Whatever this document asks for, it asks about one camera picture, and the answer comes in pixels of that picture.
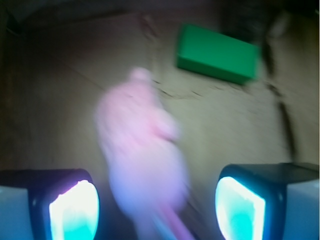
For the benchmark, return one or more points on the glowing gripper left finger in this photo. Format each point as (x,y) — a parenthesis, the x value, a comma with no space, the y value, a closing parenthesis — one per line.
(48,204)

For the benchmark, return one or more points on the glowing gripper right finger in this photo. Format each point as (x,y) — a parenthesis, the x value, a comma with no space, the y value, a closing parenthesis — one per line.
(276,201)

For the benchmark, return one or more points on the pink plush bunny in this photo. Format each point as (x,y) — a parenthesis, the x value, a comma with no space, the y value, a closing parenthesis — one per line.
(147,173)

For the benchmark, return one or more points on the green rectangular block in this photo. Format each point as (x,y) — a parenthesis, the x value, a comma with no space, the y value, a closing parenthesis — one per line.
(210,53)

